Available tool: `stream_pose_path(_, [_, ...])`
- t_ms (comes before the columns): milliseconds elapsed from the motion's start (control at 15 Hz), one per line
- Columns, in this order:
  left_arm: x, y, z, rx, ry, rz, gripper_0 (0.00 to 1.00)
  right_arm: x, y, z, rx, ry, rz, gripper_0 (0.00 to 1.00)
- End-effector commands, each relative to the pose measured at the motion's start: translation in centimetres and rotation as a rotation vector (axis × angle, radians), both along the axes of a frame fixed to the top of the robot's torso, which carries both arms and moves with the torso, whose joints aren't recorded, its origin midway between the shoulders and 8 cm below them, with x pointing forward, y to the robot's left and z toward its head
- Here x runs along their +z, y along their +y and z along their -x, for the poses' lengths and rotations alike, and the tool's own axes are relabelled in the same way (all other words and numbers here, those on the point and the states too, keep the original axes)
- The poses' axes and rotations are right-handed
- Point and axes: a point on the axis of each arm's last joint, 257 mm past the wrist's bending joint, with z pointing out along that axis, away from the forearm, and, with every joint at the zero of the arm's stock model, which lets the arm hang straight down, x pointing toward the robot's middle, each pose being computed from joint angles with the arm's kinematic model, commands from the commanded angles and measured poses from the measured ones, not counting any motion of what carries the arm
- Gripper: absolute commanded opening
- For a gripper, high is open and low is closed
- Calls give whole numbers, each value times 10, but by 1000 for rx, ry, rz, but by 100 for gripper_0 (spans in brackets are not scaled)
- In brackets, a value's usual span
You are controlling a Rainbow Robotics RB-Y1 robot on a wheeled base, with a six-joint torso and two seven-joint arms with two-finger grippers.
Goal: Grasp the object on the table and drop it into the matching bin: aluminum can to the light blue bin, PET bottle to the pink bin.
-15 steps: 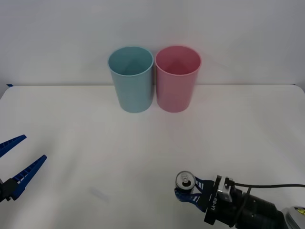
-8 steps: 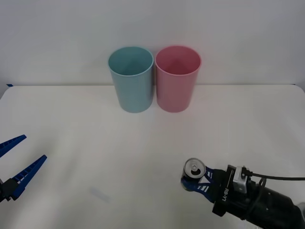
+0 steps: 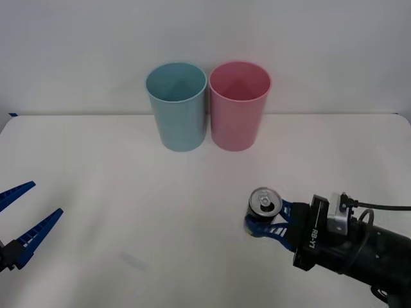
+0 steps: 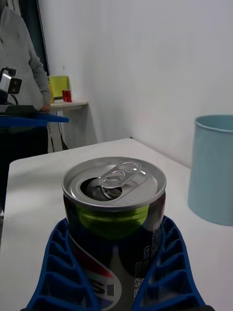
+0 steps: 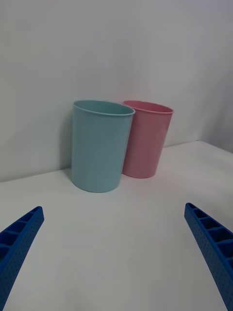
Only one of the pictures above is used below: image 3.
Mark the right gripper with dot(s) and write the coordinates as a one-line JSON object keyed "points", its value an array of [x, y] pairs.
{"points": [[305, 237]]}

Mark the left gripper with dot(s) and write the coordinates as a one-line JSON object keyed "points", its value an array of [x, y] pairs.
{"points": [[1, 256]]}

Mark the black drink can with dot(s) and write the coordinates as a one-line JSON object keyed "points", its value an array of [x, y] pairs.
{"points": [[265, 200]]}

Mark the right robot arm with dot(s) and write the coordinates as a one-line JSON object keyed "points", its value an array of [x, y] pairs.
{"points": [[372, 253]]}

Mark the pink plastic bin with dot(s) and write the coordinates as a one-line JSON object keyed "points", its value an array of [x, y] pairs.
{"points": [[236, 125]]}

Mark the pale blue plastic bin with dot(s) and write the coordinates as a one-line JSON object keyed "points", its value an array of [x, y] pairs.
{"points": [[180, 125]]}

